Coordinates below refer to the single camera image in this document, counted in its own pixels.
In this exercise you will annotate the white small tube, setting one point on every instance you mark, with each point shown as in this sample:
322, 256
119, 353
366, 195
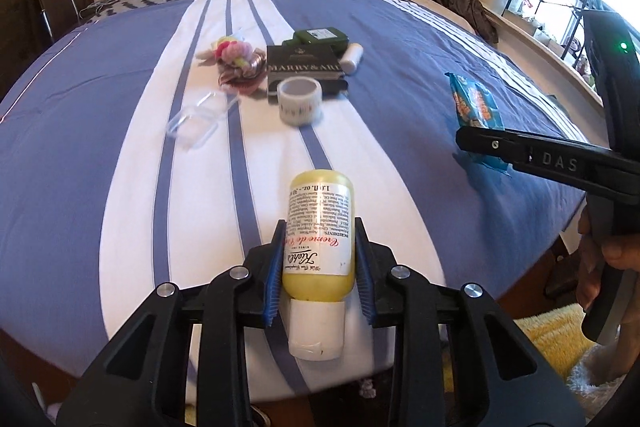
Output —
352, 59

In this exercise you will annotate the green bottle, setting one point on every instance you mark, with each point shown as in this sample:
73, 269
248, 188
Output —
317, 37

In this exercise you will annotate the white tape roll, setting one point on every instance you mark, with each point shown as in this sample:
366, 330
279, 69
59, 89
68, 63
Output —
299, 103

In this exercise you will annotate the clear plastic box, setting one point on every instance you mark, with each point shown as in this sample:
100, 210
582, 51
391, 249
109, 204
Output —
197, 127

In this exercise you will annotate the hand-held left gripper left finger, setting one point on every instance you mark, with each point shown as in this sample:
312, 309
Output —
270, 279

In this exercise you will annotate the blue white striped bedspread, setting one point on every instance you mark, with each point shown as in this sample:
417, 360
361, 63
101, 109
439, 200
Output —
75, 157

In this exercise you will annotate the blue snack packet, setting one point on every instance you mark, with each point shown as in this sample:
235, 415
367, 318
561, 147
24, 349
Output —
470, 102

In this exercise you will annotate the maroon satin scrunchie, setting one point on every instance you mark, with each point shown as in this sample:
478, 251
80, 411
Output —
242, 79

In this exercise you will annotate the dark flat box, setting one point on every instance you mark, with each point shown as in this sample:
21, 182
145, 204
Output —
305, 64

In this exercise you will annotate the person's right hand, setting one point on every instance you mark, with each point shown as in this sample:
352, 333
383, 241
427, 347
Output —
587, 257

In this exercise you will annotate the yellow rug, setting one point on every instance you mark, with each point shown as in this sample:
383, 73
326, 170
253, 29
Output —
550, 337

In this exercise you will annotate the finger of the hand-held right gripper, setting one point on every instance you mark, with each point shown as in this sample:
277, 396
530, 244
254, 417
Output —
550, 159

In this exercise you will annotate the yellow lotion bottle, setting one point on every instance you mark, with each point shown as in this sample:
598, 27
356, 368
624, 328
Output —
318, 227

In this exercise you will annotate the metal frame chair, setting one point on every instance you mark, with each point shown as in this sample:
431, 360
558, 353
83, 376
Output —
47, 19

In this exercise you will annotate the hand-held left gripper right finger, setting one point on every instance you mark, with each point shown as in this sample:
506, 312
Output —
364, 279

